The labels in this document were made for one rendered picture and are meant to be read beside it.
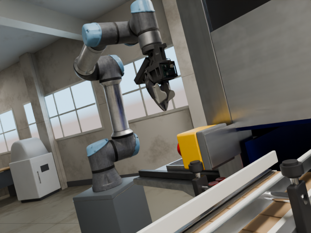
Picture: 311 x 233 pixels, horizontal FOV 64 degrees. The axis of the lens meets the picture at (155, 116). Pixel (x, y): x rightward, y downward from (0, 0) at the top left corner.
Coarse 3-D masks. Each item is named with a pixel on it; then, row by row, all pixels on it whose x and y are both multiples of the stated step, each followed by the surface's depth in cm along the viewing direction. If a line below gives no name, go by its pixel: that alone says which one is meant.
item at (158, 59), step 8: (144, 48) 79; (152, 48) 78; (160, 48) 78; (152, 56) 80; (160, 56) 77; (152, 64) 81; (160, 64) 76; (168, 64) 78; (144, 72) 81; (152, 72) 80; (160, 72) 76; (168, 72) 77; (176, 72) 80; (152, 80) 80; (160, 80) 78
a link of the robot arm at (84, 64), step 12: (96, 24) 81; (108, 24) 83; (84, 36) 82; (96, 36) 81; (108, 36) 83; (84, 48) 93; (96, 48) 87; (84, 60) 99; (96, 60) 99; (84, 72) 111; (96, 72) 118
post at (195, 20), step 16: (176, 0) 53; (192, 0) 50; (192, 16) 51; (208, 16) 49; (192, 32) 52; (208, 32) 49; (192, 48) 53; (208, 48) 50; (192, 64) 54; (208, 64) 50; (208, 80) 51; (208, 96) 52; (224, 96) 49; (208, 112) 53; (224, 112) 50; (240, 144) 49; (240, 160) 49; (224, 176) 53
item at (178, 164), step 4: (180, 160) 82; (168, 164) 79; (172, 164) 80; (176, 164) 81; (180, 164) 82; (168, 168) 78; (172, 168) 76; (176, 168) 75; (180, 168) 73; (184, 168) 72; (216, 168) 63
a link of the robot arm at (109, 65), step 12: (108, 60) 120; (120, 60) 123; (108, 72) 120; (120, 72) 124; (108, 84) 122; (108, 96) 124; (120, 96) 125; (108, 108) 126; (120, 108) 125; (120, 120) 125; (120, 132) 125; (132, 132) 128; (120, 144) 124; (132, 144) 126; (120, 156) 124
